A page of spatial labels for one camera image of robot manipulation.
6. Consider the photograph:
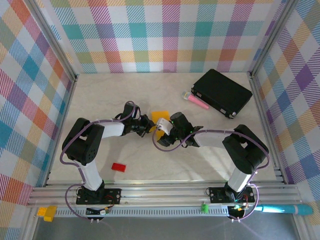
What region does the grey slotted cable duct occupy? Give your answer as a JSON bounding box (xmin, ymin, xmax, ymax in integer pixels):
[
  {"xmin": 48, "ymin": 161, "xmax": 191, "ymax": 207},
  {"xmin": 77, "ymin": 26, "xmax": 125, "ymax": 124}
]
[{"xmin": 53, "ymin": 207, "xmax": 231, "ymax": 218}]

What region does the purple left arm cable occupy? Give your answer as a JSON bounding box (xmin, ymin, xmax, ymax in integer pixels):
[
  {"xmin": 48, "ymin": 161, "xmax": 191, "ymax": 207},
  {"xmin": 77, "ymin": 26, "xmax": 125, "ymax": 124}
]
[{"xmin": 61, "ymin": 100, "xmax": 140, "ymax": 222}]

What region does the small circuit board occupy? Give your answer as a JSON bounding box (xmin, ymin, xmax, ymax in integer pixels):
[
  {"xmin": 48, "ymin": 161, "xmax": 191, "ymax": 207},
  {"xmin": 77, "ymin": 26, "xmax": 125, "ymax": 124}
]
[
  {"xmin": 86, "ymin": 206, "xmax": 113, "ymax": 216},
  {"xmin": 228, "ymin": 203, "xmax": 249, "ymax": 212}
]

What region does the black hard case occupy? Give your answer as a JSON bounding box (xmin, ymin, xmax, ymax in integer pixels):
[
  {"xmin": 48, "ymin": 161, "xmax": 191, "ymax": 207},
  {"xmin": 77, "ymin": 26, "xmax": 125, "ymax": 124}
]
[{"xmin": 190, "ymin": 69, "xmax": 253, "ymax": 119}]

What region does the pink toy microphone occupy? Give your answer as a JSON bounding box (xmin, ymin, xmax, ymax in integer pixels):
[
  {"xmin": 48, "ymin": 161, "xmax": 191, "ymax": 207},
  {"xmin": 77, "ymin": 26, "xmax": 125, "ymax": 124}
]
[{"xmin": 181, "ymin": 90, "xmax": 210, "ymax": 110}]

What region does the aluminium frame post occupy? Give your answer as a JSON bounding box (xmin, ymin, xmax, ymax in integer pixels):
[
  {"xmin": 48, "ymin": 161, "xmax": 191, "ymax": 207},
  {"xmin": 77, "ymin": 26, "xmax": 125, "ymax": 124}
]
[
  {"xmin": 23, "ymin": 0, "xmax": 79, "ymax": 83},
  {"xmin": 248, "ymin": 0, "xmax": 297, "ymax": 78}
]

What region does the teal marker pen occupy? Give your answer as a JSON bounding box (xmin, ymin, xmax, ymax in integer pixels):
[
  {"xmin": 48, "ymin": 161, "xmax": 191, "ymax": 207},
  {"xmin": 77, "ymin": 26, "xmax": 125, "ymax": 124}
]
[{"xmin": 257, "ymin": 203, "xmax": 314, "ymax": 217}]

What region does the yellow-orange cloth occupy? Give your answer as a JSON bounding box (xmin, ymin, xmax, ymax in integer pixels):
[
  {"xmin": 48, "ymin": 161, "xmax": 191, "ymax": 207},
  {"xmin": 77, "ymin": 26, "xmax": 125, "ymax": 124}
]
[{"xmin": 151, "ymin": 110, "xmax": 170, "ymax": 145}]

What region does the yellow toy brick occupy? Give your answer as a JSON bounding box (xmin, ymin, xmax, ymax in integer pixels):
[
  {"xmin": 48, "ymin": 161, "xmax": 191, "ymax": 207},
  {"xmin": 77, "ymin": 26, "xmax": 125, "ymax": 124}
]
[{"xmin": 37, "ymin": 205, "xmax": 58, "ymax": 222}]

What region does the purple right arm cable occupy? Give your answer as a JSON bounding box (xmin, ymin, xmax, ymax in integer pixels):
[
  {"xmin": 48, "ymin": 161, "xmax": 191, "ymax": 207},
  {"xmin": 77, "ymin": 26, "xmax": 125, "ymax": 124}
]
[{"xmin": 152, "ymin": 124, "xmax": 271, "ymax": 222}]

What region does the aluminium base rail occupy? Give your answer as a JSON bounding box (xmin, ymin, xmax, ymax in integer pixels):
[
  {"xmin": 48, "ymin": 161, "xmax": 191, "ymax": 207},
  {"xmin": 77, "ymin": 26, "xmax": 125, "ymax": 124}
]
[{"xmin": 27, "ymin": 183, "xmax": 303, "ymax": 208}]

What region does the red toy brick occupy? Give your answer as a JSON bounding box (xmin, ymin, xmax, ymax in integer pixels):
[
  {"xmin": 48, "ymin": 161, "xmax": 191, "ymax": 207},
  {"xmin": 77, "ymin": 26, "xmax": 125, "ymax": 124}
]
[{"xmin": 111, "ymin": 162, "xmax": 128, "ymax": 173}]

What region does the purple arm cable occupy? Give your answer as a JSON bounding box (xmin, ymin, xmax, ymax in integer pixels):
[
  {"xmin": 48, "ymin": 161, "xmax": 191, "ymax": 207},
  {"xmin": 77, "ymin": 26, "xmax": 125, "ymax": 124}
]
[
  {"xmin": 61, "ymin": 100, "xmax": 140, "ymax": 222},
  {"xmin": 152, "ymin": 124, "xmax": 271, "ymax": 222}
]

